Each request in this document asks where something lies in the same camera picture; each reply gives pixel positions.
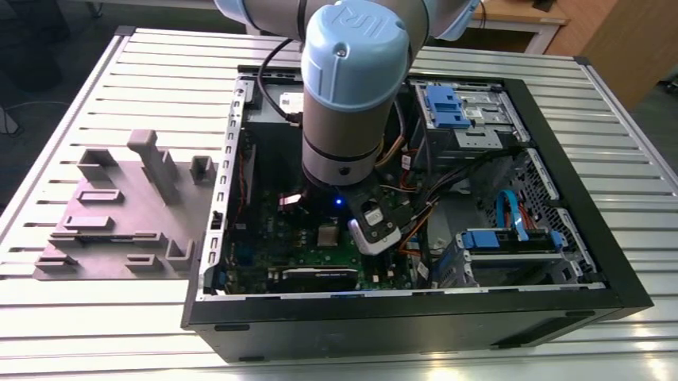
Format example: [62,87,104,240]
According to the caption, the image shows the silver green CPU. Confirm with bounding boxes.
[316,225,341,248]

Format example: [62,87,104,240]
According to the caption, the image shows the green motherboard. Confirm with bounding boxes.
[225,185,420,294]

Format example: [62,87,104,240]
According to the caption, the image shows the grey power supply unit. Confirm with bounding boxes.
[244,83,308,182]

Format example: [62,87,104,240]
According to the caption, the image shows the black graphics card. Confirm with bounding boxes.
[267,264,359,293]

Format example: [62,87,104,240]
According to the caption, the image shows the grey metal drive cage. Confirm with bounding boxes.
[411,82,531,172]

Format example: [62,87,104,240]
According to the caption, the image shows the grey metal disk bay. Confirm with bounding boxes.
[428,228,603,290]

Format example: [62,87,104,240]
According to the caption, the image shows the hard disk in blue carrier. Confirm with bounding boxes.
[457,229,566,255]

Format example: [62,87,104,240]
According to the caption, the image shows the blue plastic drive carrier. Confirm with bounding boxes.
[424,85,473,130]

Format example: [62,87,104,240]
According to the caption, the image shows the grey plastic parts rack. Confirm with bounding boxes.
[32,129,219,281]

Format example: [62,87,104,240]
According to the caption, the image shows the black PC case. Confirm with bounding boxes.
[178,64,655,364]

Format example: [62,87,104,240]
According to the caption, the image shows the wooden cabinet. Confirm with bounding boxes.
[544,0,678,110]

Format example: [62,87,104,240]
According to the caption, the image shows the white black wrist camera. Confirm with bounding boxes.
[347,197,403,257]

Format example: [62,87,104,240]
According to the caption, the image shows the thin red wire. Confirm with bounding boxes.
[233,149,252,210]

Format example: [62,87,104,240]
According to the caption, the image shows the orange wires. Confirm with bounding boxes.
[397,214,436,256]

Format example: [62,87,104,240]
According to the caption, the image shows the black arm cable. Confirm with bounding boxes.
[256,37,305,125]

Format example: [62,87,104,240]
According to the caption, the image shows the black cable bundle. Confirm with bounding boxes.
[399,147,525,235]

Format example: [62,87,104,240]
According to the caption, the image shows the blue flat wire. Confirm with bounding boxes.
[495,190,531,242]

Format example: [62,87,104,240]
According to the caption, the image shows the red flat wire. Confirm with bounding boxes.
[516,202,537,234]

